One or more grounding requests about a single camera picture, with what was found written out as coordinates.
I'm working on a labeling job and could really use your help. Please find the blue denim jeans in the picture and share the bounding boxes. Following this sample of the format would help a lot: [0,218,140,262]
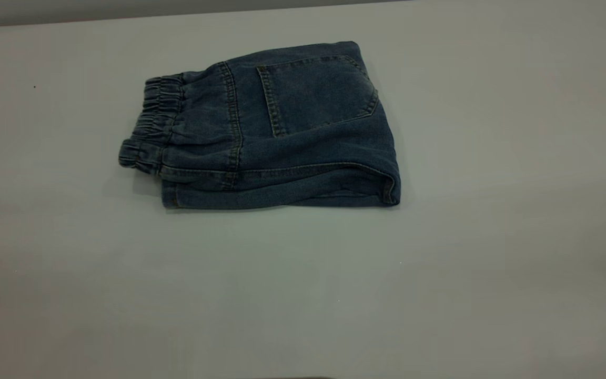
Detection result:
[118,41,401,210]

